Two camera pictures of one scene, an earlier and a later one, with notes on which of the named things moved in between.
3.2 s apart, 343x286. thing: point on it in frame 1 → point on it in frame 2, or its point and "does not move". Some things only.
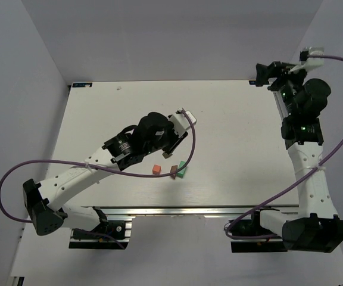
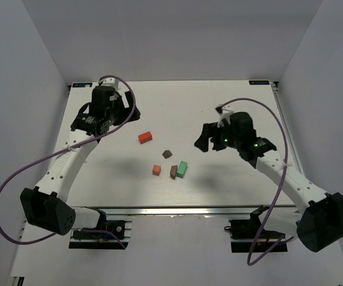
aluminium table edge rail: x=198 y=211 does not move
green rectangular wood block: x=181 y=173 does not move
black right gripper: x=276 y=75 → x=214 y=137
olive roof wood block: x=166 y=155 does not move
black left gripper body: x=177 y=142 → x=128 y=108
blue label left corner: x=82 y=85 does not move
